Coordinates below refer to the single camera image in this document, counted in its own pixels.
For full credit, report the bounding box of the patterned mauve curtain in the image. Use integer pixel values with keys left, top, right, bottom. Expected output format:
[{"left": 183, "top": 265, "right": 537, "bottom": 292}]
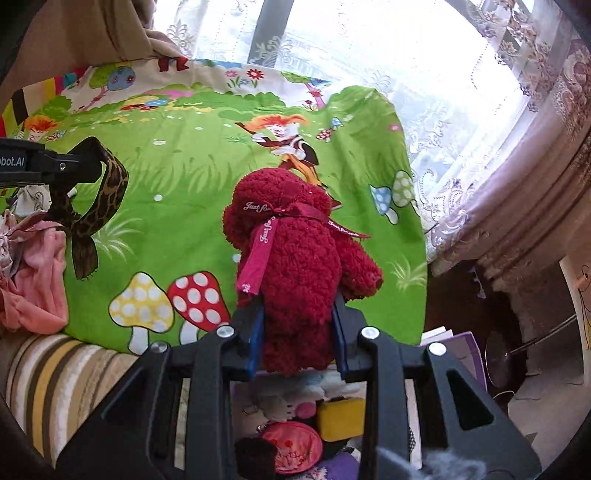
[{"left": 428, "top": 0, "right": 591, "bottom": 298}]

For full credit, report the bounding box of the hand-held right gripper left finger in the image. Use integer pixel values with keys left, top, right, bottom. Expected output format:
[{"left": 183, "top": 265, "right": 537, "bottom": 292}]
[{"left": 55, "top": 295, "right": 267, "bottom": 480}]

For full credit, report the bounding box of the brown leopard print scarf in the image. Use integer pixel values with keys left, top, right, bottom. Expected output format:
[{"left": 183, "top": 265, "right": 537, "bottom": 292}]
[{"left": 64, "top": 136, "right": 130, "bottom": 282}]

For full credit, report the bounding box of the dark red plush teddy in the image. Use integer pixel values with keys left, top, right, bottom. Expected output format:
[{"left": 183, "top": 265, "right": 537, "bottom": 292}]
[{"left": 223, "top": 168, "right": 384, "bottom": 375}]

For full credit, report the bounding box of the white plush toy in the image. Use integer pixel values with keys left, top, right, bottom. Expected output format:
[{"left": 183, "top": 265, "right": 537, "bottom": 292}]
[{"left": 248, "top": 370, "right": 366, "bottom": 424}]

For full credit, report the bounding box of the striped sofa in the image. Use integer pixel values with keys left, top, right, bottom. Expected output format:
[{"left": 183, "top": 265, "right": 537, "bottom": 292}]
[{"left": 0, "top": 331, "right": 197, "bottom": 464}]

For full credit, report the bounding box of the white lace curtain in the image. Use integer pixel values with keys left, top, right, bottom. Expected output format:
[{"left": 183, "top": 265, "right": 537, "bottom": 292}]
[{"left": 151, "top": 0, "right": 548, "bottom": 265}]

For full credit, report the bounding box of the pink cloth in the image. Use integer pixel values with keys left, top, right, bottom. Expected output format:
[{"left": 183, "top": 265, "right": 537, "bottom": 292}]
[{"left": 0, "top": 210, "right": 71, "bottom": 334}]

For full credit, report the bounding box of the chrome lamp stand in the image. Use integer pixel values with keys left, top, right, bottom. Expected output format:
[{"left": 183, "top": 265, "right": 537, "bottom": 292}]
[{"left": 485, "top": 314, "right": 581, "bottom": 389}]

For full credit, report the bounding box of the white patterned cloth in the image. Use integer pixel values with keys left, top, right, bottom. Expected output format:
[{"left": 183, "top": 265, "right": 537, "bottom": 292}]
[{"left": 0, "top": 184, "right": 52, "bottom": 219}]

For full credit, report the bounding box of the dark brown fuzzy item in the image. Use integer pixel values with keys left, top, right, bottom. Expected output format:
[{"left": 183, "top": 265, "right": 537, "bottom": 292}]
[{"left": 234, "top": 437, "right": 279, "bottom": 480}]

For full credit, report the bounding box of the white board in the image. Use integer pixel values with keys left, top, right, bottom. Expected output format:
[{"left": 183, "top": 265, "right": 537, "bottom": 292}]
[{"left": 558, "top": 257, "right": 591, "bottom": 352}]

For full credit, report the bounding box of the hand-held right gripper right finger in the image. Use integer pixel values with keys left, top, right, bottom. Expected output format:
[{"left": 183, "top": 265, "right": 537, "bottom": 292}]
[{"left": 332, "top": 292, "right": 542, "bottom": 480}]

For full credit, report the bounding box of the grey fuzzy item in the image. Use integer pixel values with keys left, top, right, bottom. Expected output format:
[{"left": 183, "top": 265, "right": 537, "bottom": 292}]
[{"left": 375, "top": 444, "right": 491, "bottom": 480}]

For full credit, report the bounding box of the green cartoon printed blanket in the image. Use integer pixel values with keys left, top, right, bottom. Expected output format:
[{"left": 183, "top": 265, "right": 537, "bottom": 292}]
[{"left": 0, "top": 58, "right": 428, "bottom": 357}]

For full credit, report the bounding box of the yellow sponge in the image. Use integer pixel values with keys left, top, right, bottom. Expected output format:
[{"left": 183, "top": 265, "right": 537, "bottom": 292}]
[{"left": 316, "top": 397, "right": 368, "bottom": 442}]

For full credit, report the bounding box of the grey window frame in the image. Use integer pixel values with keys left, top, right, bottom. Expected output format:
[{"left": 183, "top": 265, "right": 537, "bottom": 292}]
[{"left": 246, "top": 0, "right": 297, "bottom": 66}]

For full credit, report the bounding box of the beige curtain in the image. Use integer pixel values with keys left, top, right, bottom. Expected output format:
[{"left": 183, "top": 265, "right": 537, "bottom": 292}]
[{"left": 0, "top": 0, "right": 163, "bottom": 112}]

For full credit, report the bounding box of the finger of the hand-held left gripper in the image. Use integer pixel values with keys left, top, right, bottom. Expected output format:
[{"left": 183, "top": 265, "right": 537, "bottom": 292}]
[{"left": 44, "top": 150, "right": 103, "bottom": 186}]

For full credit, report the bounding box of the pink round pouch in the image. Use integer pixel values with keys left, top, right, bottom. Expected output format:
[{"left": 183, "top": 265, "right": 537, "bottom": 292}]
[{"left": 257, "top": 422, "right": 324, "bottom": 476}]

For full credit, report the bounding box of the purple storage box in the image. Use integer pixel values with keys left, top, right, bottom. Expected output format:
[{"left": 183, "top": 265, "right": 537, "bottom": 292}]
[{"left": 230, "top": 329, "right": 489, "bottom": 480}]

